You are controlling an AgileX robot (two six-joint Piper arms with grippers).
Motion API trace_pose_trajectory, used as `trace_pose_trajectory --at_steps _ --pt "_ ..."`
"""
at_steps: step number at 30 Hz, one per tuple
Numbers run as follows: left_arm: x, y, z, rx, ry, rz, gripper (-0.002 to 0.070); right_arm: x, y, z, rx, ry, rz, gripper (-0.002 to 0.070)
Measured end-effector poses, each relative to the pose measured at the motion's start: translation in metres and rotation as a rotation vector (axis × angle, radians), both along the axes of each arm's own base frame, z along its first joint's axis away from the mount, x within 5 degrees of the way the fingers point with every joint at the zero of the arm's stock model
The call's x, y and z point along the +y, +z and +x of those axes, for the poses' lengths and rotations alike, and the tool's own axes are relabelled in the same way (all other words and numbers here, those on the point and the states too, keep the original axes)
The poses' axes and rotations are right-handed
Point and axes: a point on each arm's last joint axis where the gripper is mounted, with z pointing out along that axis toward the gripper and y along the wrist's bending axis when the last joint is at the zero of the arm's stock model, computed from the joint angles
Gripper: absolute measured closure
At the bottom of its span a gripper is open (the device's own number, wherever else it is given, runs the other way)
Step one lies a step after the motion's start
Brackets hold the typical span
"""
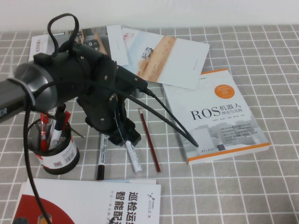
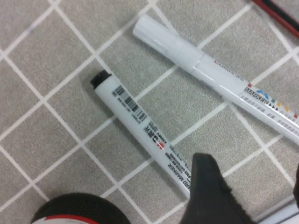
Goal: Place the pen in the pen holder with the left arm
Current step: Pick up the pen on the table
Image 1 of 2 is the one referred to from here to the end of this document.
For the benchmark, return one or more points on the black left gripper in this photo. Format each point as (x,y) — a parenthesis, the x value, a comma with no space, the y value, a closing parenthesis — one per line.
(105,112)

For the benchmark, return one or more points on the white marker with barcode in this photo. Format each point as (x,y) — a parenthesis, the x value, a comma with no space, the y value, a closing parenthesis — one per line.
(101,158)

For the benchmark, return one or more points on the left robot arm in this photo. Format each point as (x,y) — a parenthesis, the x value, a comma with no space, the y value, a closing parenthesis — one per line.
(35,79)

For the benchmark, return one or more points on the black mesh pen holder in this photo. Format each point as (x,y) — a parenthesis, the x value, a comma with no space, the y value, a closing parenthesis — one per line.
(60,161)

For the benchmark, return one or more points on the red gel pen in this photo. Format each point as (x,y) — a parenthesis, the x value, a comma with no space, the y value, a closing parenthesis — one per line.
(43,137)

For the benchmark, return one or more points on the all-white paint marker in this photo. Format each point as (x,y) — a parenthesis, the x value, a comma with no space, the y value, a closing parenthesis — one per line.
(135,158)

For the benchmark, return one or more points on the dark red pencil with eraser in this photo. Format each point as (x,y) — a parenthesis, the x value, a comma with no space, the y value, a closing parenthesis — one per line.
(149,140)

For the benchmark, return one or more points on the red and white AgileX brochure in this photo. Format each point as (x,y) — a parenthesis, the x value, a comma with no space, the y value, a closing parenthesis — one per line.
(93,198)

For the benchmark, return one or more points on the white orange ROS book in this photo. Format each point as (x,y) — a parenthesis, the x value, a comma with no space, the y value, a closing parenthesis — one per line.
(210,130)

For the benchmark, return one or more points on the desert photo brochure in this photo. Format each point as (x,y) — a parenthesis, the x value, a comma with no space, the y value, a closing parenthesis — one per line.
(168,60)

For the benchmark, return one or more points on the office photo brochure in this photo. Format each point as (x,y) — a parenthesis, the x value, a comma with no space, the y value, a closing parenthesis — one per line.
(116,46)

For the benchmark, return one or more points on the grey checked tablecloth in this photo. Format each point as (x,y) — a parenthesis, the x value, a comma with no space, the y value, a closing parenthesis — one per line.
(257,186)

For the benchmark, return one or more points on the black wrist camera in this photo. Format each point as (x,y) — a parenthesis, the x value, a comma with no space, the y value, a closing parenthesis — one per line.
(130,78)

